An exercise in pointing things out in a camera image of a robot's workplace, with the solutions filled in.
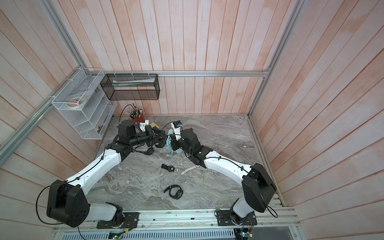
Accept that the tape roll on shelf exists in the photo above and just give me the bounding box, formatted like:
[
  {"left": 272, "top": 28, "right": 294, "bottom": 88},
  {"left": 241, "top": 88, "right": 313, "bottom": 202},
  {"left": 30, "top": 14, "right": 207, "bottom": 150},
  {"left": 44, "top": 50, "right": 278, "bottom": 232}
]
[{"left": 65, "top": 96, "right": 86, "bottom": 109}]

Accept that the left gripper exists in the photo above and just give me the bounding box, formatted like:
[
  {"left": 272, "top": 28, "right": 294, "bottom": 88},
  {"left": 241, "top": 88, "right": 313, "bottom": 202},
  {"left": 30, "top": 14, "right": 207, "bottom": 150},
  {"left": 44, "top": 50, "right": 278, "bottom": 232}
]
[{"left": 129, "top": 125, "right": 166, "bottom": 147}]

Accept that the white wire wall shelf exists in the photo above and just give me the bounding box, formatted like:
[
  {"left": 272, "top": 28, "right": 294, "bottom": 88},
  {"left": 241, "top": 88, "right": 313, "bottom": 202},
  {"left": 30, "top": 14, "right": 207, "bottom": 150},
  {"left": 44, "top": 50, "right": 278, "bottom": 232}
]
[{"left": 52, "top": 68, "right": 117, "bottom": 140}]

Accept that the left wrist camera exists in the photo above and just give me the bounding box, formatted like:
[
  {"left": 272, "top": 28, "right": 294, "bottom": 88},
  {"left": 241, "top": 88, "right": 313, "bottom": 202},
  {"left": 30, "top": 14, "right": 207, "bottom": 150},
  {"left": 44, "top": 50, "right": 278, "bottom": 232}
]
[{"left": 139, "top": 120, "right": 150, "bottom": 132}]

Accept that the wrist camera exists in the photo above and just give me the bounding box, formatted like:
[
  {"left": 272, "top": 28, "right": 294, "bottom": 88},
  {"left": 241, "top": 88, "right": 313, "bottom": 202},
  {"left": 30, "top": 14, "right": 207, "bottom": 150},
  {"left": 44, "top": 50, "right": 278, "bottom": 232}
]
[
  {"left": 139, "top": 120, "right": 150, "bottom": 132},
  {"left": 171, "top": 121, "right": 183, "bottom": 141}
]

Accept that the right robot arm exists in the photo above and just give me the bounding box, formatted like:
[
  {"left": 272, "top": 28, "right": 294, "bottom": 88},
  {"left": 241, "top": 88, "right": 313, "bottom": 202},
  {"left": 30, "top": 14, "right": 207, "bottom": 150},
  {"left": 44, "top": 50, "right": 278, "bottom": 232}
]
[{"left": 170, "top": 127, "right": 277, "bottom": 220}]

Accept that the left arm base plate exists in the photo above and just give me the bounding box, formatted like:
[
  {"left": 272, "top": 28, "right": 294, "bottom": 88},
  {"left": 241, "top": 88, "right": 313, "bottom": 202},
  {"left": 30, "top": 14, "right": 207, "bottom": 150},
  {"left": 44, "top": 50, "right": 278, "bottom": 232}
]
[{"left": 97, "top": 212, "right": 140, "bottom": 230}]

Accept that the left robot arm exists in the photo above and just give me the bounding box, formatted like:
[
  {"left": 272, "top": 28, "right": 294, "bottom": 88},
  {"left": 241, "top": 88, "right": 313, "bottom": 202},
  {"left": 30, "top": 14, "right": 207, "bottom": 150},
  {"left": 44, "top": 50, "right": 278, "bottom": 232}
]
[{"left": 47, "top": 120, "right": 168, "bottom": 228}]

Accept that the black mesh wall basket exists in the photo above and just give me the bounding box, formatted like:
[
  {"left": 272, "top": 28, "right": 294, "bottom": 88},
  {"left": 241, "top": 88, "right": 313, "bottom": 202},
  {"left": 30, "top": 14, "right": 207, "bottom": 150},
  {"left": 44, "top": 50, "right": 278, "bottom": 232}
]
[{"left": 101, "top": 73, "right": 161, "bottom": 101}]

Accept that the yellow sticky note pad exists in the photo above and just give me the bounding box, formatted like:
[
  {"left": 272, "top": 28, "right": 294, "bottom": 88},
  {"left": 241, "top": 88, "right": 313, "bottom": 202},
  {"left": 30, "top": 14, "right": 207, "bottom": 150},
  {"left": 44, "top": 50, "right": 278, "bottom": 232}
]
[{"left": 150, "top": 122, "right": 160, "bottom": 129}]

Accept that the red pen holder cup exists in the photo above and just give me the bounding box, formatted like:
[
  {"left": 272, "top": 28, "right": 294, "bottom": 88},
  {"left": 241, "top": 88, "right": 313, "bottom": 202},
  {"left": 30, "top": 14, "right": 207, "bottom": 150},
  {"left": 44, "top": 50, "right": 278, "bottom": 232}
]
[{"left": 131, "top": 115, "right": 145, "bottom": 123}]

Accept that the teal microfiber cloth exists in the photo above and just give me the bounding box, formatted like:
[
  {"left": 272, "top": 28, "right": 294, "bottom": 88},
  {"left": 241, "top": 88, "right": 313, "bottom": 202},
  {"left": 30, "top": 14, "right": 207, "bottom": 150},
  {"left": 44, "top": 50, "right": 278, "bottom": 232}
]
[{"left": 166, "top": 129, "right": 184, "bottom": 155}]

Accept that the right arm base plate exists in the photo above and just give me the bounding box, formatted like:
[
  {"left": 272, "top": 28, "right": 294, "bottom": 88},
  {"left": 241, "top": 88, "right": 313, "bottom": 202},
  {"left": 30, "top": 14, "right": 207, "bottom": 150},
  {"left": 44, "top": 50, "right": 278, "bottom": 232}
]
[{"left": 214, "top": 209, "right": 258, "bottom": 227}]

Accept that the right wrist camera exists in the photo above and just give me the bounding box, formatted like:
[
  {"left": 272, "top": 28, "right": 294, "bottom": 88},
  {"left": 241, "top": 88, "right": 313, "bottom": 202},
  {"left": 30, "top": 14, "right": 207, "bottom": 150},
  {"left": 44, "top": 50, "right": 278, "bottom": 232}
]
[{"left": 171, "top": 121, "right": 183, "bottom": 141}]

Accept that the aluminium wall frame rail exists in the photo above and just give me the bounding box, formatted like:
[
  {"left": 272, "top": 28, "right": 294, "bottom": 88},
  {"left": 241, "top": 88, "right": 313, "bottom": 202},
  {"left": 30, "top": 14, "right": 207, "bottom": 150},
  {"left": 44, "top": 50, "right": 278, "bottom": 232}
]
[{"left": 1, "top": 1, "right": 307, "bottom": 166}]

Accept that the aluminium front rail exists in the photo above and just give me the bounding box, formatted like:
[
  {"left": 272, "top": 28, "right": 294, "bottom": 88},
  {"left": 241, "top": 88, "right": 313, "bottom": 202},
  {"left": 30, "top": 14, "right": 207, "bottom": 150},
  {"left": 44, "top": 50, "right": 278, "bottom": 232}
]
[{"left": 52, "top": 206, "right": 301, "bottom": 233}]

